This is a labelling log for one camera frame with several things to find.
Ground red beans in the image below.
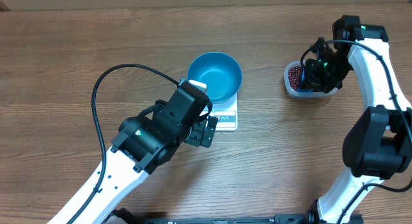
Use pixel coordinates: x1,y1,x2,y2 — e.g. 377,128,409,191
288,66,303,91

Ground blue bowl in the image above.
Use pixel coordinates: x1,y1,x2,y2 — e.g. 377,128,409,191
187,52,243,104

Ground white kitchen scale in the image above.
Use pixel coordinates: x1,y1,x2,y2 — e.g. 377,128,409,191
210,94,238,131

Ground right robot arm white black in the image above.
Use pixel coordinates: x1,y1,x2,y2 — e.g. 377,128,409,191
297,15,411,223

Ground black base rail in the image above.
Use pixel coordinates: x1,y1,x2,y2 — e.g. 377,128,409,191
106,208,364,224

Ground blue plastic scoop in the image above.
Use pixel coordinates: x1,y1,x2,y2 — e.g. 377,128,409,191
298,73,313,92

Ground clear plastic container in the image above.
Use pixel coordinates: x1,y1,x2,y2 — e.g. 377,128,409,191
284,61,338,98

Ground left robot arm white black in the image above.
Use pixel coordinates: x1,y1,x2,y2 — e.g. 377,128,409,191
51,79,218,223

